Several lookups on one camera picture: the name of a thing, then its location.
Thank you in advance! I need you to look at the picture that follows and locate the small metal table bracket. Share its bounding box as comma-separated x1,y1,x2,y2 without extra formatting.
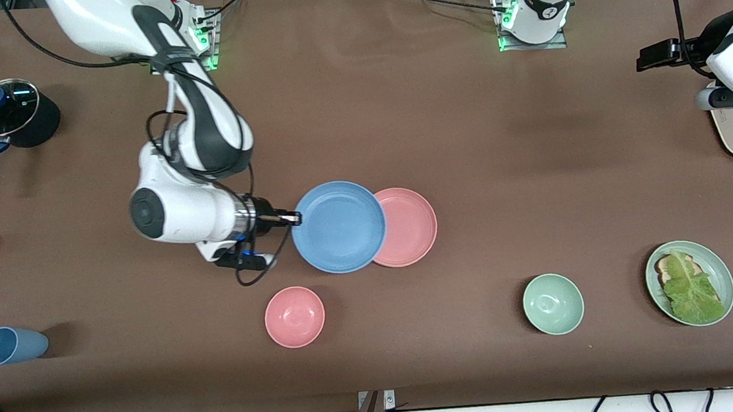
356,388,398,412

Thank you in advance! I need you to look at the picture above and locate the blue cup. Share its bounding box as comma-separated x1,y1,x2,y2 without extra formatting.
0,323,51,366

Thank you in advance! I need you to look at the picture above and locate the small pink bowl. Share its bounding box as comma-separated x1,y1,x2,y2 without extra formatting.
262,284,328,351

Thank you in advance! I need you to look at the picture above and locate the blue plate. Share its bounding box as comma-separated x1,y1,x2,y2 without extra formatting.
287,177,391,278

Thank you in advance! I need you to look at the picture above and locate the glass lid with blue knob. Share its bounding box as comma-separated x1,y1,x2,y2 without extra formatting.
0,77,42,137

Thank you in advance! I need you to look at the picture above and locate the green lettuce leaf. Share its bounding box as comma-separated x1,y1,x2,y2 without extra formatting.
659,246,726,328

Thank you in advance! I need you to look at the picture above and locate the green plate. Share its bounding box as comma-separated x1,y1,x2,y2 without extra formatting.
642,236,733,331

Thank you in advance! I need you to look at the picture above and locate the small green bowl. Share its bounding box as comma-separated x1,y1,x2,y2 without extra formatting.
520,270,587,339

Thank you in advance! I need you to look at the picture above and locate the black pot with blue handle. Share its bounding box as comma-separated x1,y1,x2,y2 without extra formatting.
0,74,67,196

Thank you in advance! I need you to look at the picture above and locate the pink plate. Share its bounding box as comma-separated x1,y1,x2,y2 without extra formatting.
365,184,442,270

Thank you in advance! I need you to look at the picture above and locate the toasted bread slice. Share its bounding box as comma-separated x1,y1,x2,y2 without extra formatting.
653,252,699,288

